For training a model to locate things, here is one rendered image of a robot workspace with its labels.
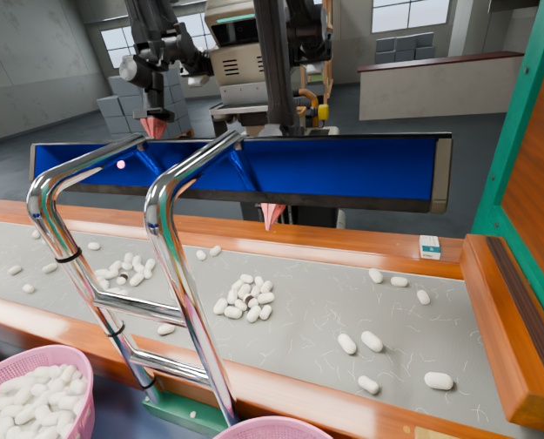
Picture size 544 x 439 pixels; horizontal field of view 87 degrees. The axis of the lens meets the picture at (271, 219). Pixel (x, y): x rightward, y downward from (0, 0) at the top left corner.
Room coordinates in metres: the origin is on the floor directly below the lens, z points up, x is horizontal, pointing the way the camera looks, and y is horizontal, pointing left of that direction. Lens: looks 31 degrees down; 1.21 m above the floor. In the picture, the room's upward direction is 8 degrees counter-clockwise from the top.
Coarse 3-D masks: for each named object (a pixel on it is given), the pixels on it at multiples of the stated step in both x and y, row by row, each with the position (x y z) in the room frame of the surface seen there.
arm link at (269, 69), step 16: (256, 0) 0.63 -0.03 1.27; (272, 0) 0.62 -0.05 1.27; (256, 16) 0.64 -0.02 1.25; (272, 16) 0.63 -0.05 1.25; (272, 32) 0.63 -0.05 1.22; (272, 48) 0.64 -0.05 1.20; (272, 64) 0.65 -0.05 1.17; (288, 64) 0.68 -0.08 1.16; (272, 80) 0.66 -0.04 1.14; (288, 80) 0.68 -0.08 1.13; (272, 96) 0.67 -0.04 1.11; (288, 96) 0.67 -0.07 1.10; (272, 112) 0.68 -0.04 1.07; (288, 112) 0.67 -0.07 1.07; (288, 128) 0.68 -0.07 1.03
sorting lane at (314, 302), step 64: (0, 256) 0.77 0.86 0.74; (192, 256) 0.63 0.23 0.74; (256, 256) 0.59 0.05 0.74; (128, 320) 0.43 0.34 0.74; (256, 320) 0.39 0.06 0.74; (320, 320) 0.37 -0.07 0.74; (384, 320) 0.35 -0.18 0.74; (448, 320) 0.33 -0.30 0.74; (320, 384) 0.24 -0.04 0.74; (384, 384) 0.23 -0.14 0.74
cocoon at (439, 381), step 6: (432, 372) 0.23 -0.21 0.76; (426, 378) 0.22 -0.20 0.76; (432, 378) 0.22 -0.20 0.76; (438, 378) 0.22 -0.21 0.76; (444, 378) 0.22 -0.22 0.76; (450, 378) 0.22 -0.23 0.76; (432, 384) 0.22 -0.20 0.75; (438, 384) 0.21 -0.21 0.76; (444, 384) 0.21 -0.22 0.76; (450, 384) 0.21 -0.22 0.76
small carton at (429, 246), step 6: (420, 240) 0.51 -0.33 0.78; (426, 240) 0.50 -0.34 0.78; (432, 240) 0.50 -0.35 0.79; (420, 246) 0.50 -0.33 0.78; (426, 246) 0.49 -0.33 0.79; (432, 246) 0.48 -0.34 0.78; (438, 246) 0.48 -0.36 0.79; (420, 252) 0.49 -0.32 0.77; (426, 252) 0.47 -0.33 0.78; (432, 252) 0.46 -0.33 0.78; (438, 252) 0.46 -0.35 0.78; (432, 258) 0.46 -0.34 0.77; (438, 258) 0.46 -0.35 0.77
